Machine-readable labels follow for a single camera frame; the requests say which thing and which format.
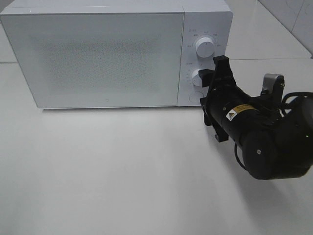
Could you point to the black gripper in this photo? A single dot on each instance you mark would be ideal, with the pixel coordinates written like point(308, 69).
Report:
point(249, 121)

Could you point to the round white door button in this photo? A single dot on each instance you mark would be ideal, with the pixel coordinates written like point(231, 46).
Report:
point(195, 97)

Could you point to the white timer knob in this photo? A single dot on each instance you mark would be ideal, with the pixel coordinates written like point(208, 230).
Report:
point(195, 78)

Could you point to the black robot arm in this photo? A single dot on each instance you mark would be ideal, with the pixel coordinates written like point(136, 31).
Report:
point(274, 130)

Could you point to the upper white power knob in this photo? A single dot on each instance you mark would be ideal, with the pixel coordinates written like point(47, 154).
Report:
point(205, 46)

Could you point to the white microwave oven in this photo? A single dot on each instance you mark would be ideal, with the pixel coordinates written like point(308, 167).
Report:
point(200, 18)

